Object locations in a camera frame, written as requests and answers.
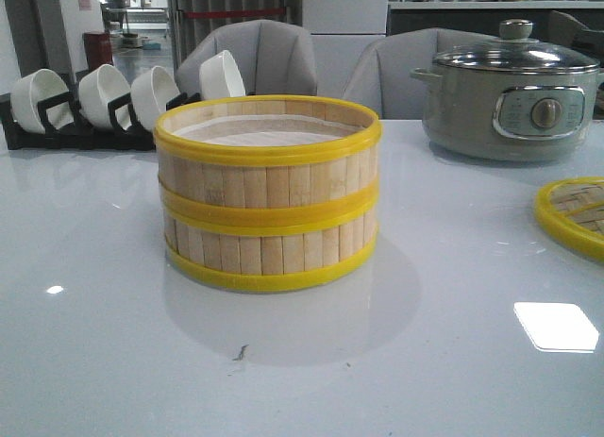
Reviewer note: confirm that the bamboo steamer tier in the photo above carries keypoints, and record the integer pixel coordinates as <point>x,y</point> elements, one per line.
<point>254,186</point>
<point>274,263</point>

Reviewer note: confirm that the woven bamboo steamer lid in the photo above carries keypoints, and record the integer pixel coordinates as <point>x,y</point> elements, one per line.
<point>571,212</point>

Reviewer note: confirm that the grey chair left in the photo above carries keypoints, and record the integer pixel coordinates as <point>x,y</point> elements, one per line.
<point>273,58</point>

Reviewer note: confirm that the grey chair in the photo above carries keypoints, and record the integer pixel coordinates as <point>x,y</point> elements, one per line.
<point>381,79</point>
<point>273,58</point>

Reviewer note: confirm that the white bowl rightmost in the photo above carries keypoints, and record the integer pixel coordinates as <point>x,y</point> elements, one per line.
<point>220,77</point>

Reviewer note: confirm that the white bowl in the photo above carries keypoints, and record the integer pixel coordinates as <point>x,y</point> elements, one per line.
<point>150,93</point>
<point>97,89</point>
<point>220,77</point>
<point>28,91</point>

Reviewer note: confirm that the grey chair right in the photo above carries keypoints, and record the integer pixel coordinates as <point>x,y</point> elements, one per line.
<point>381,79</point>

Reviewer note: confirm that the grey-green electric cooking pot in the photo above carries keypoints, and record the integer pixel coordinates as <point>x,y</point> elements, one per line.
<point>522,117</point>

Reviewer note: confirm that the black bowl rack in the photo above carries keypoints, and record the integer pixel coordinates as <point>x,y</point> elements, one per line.
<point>125,132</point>

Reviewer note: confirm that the red bin in background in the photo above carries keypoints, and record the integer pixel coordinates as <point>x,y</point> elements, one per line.
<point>98,49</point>

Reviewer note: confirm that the glass pot lid with knob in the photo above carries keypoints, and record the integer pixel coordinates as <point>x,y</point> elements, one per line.
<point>514,51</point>

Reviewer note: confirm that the white bowl far left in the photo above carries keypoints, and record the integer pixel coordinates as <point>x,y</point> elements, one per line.
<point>28,91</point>

